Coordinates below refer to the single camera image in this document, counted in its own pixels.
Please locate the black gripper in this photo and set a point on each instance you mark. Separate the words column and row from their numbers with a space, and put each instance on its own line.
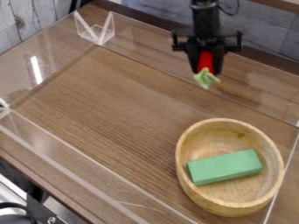
column 227, row 37

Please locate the red felt strawberry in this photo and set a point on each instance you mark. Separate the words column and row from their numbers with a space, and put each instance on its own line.
column 206, row 77

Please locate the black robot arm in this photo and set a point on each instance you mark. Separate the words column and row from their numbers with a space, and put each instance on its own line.
column 206, row 20

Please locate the wooden bowl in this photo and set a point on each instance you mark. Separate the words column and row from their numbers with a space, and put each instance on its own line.
column 240, row 196

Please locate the green rectangular block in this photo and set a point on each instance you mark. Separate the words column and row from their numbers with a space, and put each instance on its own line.
column 223, row 167

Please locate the clear acrylic corner bracket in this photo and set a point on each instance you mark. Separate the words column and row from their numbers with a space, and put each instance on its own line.
column 96, row 34

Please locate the clear acrylic enclosure wall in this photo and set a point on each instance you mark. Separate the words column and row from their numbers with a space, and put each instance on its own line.
column 96, row 113

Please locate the black metal table bracket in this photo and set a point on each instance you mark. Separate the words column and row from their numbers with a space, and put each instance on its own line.
column 40, row 212

